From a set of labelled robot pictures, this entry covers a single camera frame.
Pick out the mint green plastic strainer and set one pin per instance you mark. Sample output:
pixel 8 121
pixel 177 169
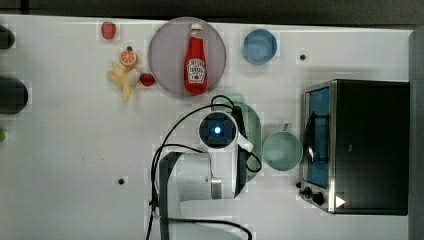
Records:
pixel 253 129

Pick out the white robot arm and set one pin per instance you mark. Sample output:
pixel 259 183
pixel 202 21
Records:
pixel 218 172

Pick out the red ketchup bottle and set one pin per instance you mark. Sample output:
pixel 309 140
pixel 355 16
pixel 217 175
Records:
pixel 195 68

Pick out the small red toy strawberry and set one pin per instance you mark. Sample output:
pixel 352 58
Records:
pixel 147 79

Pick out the mint green cup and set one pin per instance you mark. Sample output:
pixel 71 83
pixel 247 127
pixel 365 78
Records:
pixel 282 150

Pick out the grey round plate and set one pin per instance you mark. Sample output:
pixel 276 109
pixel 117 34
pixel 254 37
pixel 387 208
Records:
pixel 168 48

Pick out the blue plastic bowl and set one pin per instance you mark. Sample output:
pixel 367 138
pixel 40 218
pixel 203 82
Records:
pixel 259 46

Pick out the toy peeled banana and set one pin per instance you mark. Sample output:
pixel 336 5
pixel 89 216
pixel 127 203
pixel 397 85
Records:
pixel 123 78

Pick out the toy orange slice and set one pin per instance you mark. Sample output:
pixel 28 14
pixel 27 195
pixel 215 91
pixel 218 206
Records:
pixel 128 58

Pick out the pink toy strawberry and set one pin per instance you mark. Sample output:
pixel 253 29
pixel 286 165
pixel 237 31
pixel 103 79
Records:
pixel 108 30

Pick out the black toaster oven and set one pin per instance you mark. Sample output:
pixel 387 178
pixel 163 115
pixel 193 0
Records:
pixel 356 137

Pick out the black round pan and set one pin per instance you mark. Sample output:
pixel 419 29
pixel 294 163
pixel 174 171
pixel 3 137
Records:
pixel 13 96

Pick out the green toy lime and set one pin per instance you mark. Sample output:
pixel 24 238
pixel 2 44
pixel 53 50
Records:
pixel 2 136

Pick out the dark object at table edge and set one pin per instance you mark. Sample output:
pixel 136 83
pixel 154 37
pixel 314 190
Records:
pixel 7 38

